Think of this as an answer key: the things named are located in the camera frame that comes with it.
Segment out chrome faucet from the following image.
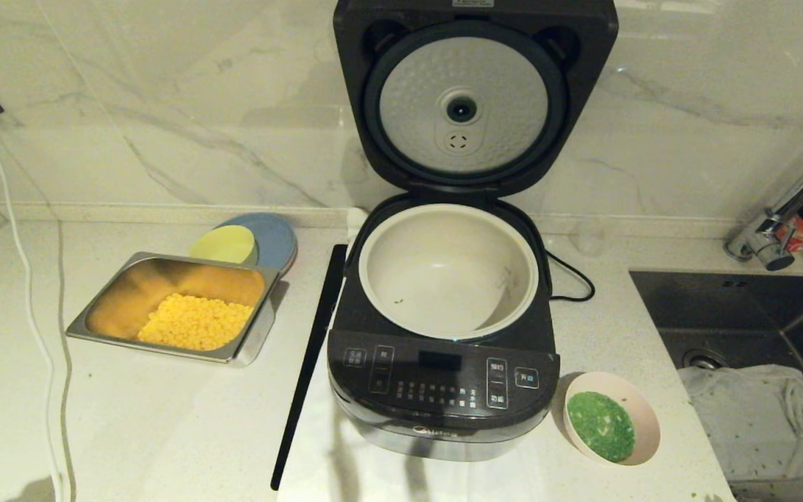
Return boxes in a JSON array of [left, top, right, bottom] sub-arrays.
[[726, 136, 803, 271]]

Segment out black rice cooker lid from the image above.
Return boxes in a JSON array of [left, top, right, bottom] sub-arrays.
[[332, 0, 619, 198]]

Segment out long black flat strip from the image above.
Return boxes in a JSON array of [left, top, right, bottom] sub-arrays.
[[270, 244, 348, 492]]

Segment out stainless steel tray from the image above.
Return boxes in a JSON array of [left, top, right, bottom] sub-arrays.
[[66, 251, 289, 367]]

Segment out black rice cooker body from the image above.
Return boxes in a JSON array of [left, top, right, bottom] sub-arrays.
[[326, 194, 561, 462]]

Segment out white inner pot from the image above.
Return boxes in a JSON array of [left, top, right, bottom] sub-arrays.
[[358, 204, 540, 341]]

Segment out blue plate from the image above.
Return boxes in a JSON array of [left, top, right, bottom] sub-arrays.
[[217, 213, 298, 276]]

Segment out green grains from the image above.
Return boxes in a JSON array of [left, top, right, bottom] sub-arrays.
[[568, 391, 636, 463]]

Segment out yellow corn kernels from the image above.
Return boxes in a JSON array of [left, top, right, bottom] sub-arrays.
[[137, 293, 254, 351]]

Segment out white cloth with green specks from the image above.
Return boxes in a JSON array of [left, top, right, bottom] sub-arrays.
[[678, 364, 803, 489]]

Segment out round metal sink drain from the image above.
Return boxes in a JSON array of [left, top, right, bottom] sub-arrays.
[[682, 347, 723, 370]]

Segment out yellow-green small dish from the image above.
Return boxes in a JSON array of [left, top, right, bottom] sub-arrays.
[[189, 225, 257, 266]]

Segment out white power cable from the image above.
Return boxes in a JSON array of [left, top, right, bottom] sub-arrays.
[[0, 94, 71, 502]]

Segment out black power cable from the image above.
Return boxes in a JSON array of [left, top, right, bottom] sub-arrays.
[[544, 250, 596, 303]]

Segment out pink bowl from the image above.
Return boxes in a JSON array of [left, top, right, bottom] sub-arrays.
[[565, 372, 661, 466]]

